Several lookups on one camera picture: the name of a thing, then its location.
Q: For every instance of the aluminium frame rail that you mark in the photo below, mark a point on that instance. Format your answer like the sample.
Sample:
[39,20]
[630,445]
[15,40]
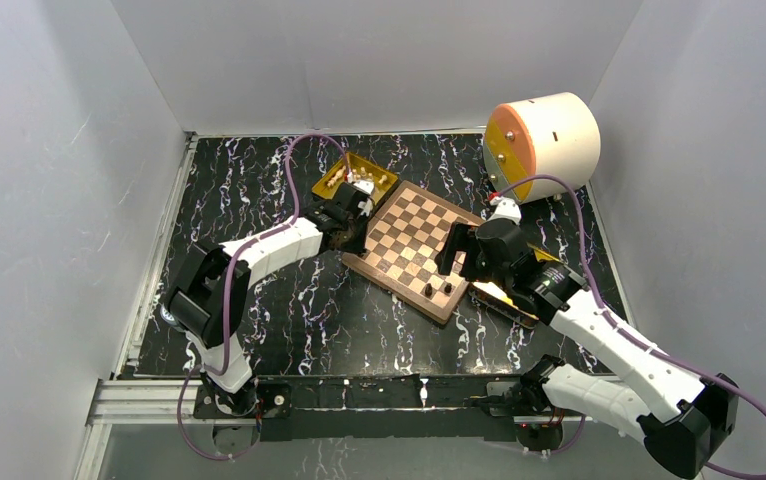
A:
[139,401]

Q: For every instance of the wooden chess board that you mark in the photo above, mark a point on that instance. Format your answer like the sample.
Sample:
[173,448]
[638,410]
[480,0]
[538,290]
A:
[403,238]

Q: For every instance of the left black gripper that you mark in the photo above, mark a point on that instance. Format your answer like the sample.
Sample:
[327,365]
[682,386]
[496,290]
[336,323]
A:
[359,246]

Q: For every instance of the gold tray dark pieces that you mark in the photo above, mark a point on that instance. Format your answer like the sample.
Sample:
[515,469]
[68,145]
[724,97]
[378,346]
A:
[502,298]

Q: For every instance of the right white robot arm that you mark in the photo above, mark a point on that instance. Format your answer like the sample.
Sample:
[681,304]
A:
[679,417]

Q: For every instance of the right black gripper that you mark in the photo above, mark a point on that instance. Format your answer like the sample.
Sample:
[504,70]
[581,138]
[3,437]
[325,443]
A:
[458,240]

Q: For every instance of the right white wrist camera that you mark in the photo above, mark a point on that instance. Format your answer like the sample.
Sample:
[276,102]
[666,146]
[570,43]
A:
[505,208]

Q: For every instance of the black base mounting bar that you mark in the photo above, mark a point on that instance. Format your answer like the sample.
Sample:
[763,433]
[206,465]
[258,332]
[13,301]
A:
[489,407]

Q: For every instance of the pile of light pieces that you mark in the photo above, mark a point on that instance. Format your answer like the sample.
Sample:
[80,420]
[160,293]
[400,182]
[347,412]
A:
[381,177]

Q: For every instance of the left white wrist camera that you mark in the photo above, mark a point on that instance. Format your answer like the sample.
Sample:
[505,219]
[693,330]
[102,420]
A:
[366,189]

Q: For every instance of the white round drawer cabinet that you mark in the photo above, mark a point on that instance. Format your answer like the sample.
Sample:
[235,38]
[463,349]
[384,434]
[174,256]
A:
[555,134]

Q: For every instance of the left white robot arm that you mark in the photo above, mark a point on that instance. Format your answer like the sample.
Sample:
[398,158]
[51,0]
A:
[207,297]

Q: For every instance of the gold tray light pieces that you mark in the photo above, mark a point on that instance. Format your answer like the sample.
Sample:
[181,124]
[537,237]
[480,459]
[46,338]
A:
[319,190]

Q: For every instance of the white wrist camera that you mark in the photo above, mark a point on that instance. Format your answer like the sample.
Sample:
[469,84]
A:
[366,189]
[505,208]

